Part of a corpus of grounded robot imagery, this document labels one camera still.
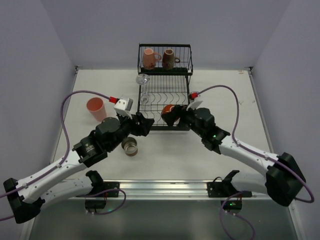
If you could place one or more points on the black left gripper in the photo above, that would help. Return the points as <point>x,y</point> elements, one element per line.
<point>137,121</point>

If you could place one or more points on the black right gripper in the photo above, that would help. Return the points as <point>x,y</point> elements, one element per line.
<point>182,115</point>

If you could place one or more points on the orange ceramic mug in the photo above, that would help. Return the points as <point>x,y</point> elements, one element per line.
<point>168,111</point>

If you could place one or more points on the white brown ceramic cup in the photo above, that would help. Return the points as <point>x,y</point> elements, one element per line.
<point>130,146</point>

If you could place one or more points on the pink plastic tumbler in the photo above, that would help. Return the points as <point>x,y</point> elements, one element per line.
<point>97,108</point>

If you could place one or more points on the brown ceramic mug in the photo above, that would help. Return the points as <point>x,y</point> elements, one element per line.
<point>169,60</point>

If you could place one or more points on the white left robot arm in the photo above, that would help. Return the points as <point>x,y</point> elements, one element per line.
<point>27,196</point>

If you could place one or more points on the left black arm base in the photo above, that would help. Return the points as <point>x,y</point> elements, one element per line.
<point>100,189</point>

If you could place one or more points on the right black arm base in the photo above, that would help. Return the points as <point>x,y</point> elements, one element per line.
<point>223,188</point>

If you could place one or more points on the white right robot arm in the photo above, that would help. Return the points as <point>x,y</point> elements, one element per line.
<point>277,176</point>

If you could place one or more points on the clear wine glass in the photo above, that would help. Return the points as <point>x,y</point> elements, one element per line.
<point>142,80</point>

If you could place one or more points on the pink ceramic mug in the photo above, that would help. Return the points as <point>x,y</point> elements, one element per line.
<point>150,58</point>

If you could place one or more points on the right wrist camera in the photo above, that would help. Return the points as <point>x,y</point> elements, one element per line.
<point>194,101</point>

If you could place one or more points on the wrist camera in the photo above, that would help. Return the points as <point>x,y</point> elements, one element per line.
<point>123,107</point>
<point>194,101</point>

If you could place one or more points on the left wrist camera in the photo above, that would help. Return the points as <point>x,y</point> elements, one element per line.
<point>123,107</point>

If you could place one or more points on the black wire dish rack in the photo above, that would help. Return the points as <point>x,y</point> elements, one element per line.
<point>166,87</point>

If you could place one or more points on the aluminium mounting rail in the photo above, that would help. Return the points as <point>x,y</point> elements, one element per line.
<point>160,190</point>

